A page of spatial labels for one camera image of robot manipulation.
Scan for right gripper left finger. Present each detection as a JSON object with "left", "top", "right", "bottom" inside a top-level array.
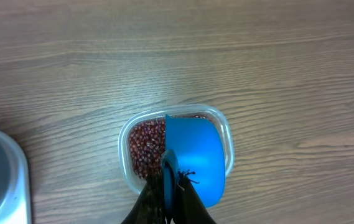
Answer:
[{"left": 121, "top": 174, "right": 166, "bottom": 224}]

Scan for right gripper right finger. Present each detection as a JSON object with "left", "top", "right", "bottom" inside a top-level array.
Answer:
[{"left": 172, "top": 171, "right": 216, "bottom": 224}]

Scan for blue plastic measuring scoop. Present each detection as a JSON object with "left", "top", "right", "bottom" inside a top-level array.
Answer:
[{"left": 161, "top": 116, "right": 226, "bottom": 222}]

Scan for red adzuki beans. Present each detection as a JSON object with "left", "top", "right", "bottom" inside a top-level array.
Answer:
[{"left": 129, "top": 119, "right": 165, "bottom": 180}]

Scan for white digital kitchen scale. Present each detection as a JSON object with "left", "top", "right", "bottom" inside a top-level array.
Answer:
[{"left": 0, "top": 131, "right": 32, "bottom": 224}]

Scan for clear plastic container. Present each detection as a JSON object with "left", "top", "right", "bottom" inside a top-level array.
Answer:
[{"left": 118, "top": 104, "right": 235, "bottom": 195}]

